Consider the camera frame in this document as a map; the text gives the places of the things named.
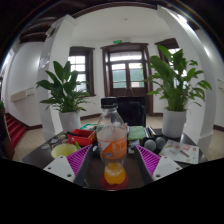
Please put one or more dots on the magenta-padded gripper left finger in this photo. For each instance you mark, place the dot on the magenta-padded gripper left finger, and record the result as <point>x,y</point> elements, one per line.
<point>60,166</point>

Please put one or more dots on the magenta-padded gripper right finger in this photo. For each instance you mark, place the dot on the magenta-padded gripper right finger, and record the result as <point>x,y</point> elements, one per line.
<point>165,166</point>

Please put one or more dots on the orange drink plastic bottle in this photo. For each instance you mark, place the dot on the orange drink plastic bottle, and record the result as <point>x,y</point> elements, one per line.
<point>111,146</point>

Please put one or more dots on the pale yellow plastic cup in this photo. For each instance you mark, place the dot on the pale yellow plastic cup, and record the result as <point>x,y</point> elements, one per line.
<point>63,150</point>

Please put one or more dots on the white printed paper sheet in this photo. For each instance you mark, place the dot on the white printed paper sheet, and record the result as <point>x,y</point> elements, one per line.
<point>180,151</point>

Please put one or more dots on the grey round-headed microphone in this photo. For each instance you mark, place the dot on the grey round-headed microphone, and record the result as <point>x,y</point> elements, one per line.
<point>160,142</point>
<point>150,145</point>

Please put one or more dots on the red plastic box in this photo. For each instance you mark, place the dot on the red plastic box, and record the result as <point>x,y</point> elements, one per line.
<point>81,137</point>

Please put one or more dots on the green folded cloth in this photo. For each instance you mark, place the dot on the green folded cloth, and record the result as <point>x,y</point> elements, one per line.
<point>136,132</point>

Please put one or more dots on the green patterned box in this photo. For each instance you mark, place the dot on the green patterned box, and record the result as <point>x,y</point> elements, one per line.
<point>88,127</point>

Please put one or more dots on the red carpeted staircase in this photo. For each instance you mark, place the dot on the red carpeted staircase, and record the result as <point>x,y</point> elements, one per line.
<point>16,130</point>

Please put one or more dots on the black office chair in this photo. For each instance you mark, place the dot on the black office chair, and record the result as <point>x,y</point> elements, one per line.
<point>133,111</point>

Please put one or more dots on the slim potted green plant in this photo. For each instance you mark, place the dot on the slim potted green plant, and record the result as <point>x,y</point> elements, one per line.
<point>65,90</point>

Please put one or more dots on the bushy potted green plant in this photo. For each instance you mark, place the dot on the bushy potted green plant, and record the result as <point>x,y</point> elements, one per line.
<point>175,83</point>

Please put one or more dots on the dark wooden double door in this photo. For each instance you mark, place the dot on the dark wooden double door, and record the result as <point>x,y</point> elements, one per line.
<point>126,73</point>

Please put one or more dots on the narrow dark-framed window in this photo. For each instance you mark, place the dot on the narrow dark-framed window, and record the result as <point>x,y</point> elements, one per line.
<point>170,45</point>

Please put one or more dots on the green exit sign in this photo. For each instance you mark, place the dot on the green exit sign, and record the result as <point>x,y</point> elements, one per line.
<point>117,42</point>

